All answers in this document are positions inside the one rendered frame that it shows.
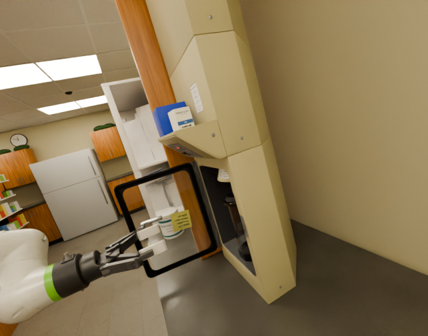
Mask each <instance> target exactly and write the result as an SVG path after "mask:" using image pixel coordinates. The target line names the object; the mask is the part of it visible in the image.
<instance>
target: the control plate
mask: <svg viewBox="0 0 428 336"><path fill-rule="evenodd" d="M167 146H168V147H170V148H172V149H174V150H176V151H178V152H180V153H184V152H186V153H194V154H191V155H188V154H186V156H190V157H202V156H200V155H198V154H196V153H195V152H193V151H191V150H189V149H188V148H186V147H184V146H182V145H180V144H178V143H177V144H172V145H167ZM177 147H178V148H179V149H178V148H177ZM180 147H182V148H180ZM184 155H185V154H184Z"/></svg>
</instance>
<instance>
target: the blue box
mask: <svg viewBox="0 0 428 336"><path fill-rule="evenodd" d="M182 107H186V104H185V102H184V101H182V102H179V103H174V104H170V105H165V106H162V107H157V108H155V110H154V112H153V113H152V115H153V118H154V122H155V124H156V127H157V130H158V133H159V136H160V137H162V136H165V135H167V134H170V133H172V132H173V128H172V126H171V122H170V119H169V116H168V112H170V111H172V110H173V109H178V108H182Z"/></svg>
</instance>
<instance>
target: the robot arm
mask: <svg viewBox="0 0 428 336"><path fill-rule="evenodd" d="M160 232H161V231H160V228H159V226H158V224H155V225H153V226H150V227H148V228H146V229H143V230H141V231H138V232H137V230H134V231H133V232H131V233H129V234H128V235H126V236H124V237H122V238H121V239H119V240H118V241H116V242H114V243H112V244H110V245H108V246H106V247H105V249H106V251H104V252H103V253H100V252H99V251H98V250H94V251H91V252H88V253H86V254H84V255H82V254H80V253H78V254H72V255H69V254H68V252H66V253H64V256H65V258H64V259H63V260H61V261H58V262H56V263H54V264H51V265H48V264H47V258H48V248H49V241H48V238H47V237H46V235H45V234H44V233H43V232H41V231H39V230H36V229H18V230H11V231H0V323H4V324H16V323H20V322H23V321H26V320H28V319H30V318H31V317H32V316H34V315H36V314H37V313H38V312H40V311H41V310H43V309H44V308H46V307H48V306H50V305H51V304H53V303H55V302H57V301H60V300H62V299H64V298H66V297H68V296H70V295H72V294H74V293H76V292H78V291H84V289H85V288H87V287H88V286H89V284H90V282H92V281H94V280H96V279H99V278H101V277H106V276H109V275H111V274H114V273H120V272H124V271H130V270H133V269H138V268H140V267H141V266H143V264H144V263H143V261H144V260H146V259H149V258H151V257H153V256H155V255H157V254H160V253H162V252H164V251H166V250H167V246H166V243H165V240H161V241H159V242H157V243H154V244H152V245H150V246H148V247H146V248H144V249H141V250H139V252H138V253H129V254H124V251H125V250H126V249H128V248H129V247H130V246H132V244H134V243H135V242H137V241H138V240H140V241H141V240H144V239H146V238H148V237H150V236H152V235H155V234H157V233H160ZM133 264H134V265H133Z"/></svg>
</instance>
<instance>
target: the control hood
mask: <svg viewBox="0 0 428 336"><path fill-rule="evenodd" d="M158 142H160V143H162V144H164V145H166V146H167V145H172V144H177V143H178V144H180V145H182V146H184V147H186V148H188V149H189V150H191V151H193V152H195V153H196V154H198V155H200V156H202V157H199V158H206V159H223V158H225V157H226V156H227V154H226V151H225V147H224V144H223V140H222V137H221V132H220V130H219V125H218V122H217V121H216V120H213V121H209V122H206V123H202V124H199V125H194V126H192V127H188V128H184V129H180V130H178V131H174V132H172V133H170V134H167V135H165V136H162V137H160V138H158Z"/></svg>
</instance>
